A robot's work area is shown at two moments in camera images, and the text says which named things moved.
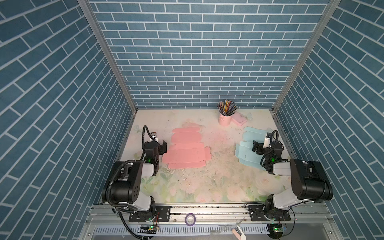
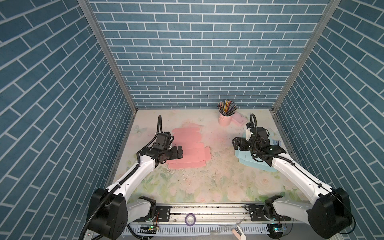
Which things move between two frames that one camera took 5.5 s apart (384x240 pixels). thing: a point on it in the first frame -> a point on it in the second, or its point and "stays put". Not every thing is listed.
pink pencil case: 239,118 stays put
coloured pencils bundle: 227,107 stays put
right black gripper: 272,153 -> 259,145
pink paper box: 187,150 stays put
